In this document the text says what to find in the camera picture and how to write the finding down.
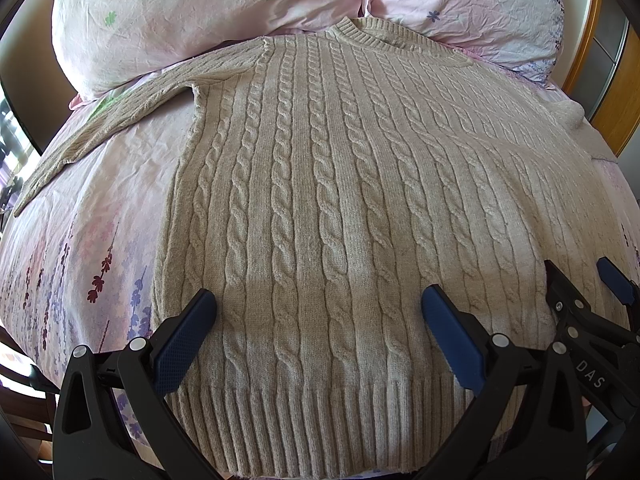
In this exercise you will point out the left pink floral pillow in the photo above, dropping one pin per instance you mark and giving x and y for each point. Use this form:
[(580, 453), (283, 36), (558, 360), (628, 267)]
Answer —
[(102, 44)]

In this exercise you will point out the pink floral pillow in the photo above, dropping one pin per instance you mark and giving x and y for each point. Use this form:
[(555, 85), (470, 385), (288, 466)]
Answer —
[(523, 36), (102, 44)]

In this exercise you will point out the right pink floral pillow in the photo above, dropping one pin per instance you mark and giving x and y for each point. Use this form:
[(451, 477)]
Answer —
[(523, 36)]

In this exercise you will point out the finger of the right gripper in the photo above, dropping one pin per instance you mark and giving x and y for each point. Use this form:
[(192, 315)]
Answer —
[(624, 289), (572, 308)]

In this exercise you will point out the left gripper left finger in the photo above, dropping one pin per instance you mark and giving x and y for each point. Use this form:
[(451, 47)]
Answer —
[(90, 440)]

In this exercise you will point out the wooden headboard frame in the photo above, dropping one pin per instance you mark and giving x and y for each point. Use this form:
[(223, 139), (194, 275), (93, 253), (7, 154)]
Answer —
[(604, 75)]

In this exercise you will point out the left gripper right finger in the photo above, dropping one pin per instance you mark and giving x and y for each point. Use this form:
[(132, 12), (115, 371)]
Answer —
[(525, 420)]

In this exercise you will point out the pink floral bed sheet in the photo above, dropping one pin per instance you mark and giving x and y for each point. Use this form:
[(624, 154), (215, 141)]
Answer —
[(85, 259)]

